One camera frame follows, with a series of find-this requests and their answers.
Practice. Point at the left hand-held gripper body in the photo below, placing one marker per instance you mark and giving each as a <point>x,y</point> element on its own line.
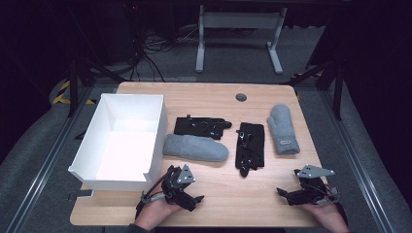
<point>176,191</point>

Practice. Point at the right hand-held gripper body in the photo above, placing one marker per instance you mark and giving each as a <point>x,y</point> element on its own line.
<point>307,195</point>

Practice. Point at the grey mitten with label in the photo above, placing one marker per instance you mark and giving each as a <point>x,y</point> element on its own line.
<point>282,129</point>

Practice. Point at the plain grey knitted mitten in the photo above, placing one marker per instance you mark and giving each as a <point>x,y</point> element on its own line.
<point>197,148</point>

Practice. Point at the white box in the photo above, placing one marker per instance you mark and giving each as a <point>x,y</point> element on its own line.
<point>129,152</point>

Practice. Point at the person's right hand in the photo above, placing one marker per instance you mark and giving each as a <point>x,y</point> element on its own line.
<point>328,216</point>

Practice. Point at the person's left hand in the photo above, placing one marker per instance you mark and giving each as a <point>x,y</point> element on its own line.
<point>154,213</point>

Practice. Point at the black glove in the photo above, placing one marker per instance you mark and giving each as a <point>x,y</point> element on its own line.
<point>199,127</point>
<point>250,147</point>

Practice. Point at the black metal stand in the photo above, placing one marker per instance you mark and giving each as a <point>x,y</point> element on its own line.
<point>74,87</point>
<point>338,90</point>

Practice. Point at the grey round table grommet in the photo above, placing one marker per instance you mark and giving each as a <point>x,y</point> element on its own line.
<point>241,97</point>

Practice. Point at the yellow black floor tape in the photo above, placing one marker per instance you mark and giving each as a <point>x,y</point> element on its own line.
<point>64,95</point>

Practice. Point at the white metal table frame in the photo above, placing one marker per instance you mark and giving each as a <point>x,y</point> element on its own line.
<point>239,20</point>

